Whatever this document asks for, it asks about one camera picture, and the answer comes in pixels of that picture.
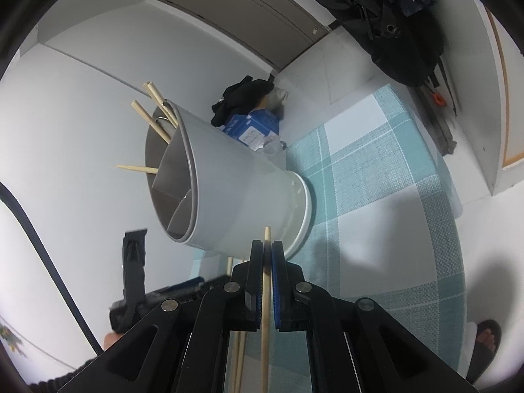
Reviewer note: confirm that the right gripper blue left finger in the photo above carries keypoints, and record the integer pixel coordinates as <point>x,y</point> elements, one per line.
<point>247,301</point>

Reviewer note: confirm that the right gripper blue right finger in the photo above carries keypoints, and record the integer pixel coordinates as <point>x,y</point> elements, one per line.
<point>291,294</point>

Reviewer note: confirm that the person left hand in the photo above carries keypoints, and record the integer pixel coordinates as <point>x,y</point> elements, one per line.
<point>110,339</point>

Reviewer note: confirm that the white utensil holder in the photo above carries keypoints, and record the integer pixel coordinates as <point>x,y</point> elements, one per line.
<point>213,193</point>

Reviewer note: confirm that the grey plastic bag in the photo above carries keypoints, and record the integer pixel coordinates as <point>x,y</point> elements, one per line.
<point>270,147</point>

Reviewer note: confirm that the blue facial cardboard box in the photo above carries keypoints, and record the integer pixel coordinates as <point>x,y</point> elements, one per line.
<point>252,129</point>

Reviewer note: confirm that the black clothes pile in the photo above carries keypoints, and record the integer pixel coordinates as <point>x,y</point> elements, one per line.
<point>240,99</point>

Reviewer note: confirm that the foot in black sandal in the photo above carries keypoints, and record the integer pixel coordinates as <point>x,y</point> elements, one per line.
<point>487,343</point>

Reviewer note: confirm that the black hanging jacket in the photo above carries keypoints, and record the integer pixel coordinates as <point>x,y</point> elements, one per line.
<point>407,49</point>

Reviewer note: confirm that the grey entrance door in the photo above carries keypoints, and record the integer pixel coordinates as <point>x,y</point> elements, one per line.
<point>277,31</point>

